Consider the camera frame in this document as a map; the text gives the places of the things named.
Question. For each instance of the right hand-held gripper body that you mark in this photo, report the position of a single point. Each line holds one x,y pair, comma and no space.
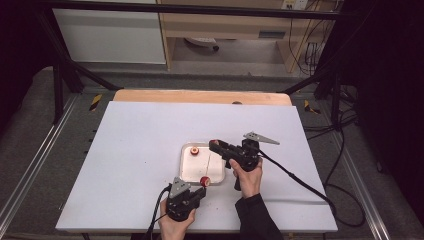
246,155

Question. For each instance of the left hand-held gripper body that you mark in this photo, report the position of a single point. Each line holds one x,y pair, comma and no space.
178,203

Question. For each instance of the thin bamboo skewer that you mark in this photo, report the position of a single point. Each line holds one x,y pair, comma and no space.
208,165

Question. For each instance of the square metal tray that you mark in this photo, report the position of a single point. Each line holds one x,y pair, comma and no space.
196,166

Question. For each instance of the person's left hand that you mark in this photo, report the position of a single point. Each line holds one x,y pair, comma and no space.
173,228

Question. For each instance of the person's right hand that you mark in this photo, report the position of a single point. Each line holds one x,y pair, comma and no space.
250,181

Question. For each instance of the wooden table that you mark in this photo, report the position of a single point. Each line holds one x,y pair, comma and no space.
200,97

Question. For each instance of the white board sheet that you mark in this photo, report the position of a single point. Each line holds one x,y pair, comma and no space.
133,133

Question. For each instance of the office chair base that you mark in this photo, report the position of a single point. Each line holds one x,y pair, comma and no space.
201,41

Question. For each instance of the light wooden desk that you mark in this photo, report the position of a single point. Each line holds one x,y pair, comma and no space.
226,25

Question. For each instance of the black curtain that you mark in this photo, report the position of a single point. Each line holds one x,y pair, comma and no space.
16,50
393,100

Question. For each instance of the white power strip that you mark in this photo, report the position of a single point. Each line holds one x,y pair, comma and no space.
295,4

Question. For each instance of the white cabinet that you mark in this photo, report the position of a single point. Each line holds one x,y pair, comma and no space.
106,36

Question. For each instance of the aluminium floor rail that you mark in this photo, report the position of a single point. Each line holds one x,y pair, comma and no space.
363,186
40,150

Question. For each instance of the black metal frame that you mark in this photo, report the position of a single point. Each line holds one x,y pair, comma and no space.
186,9

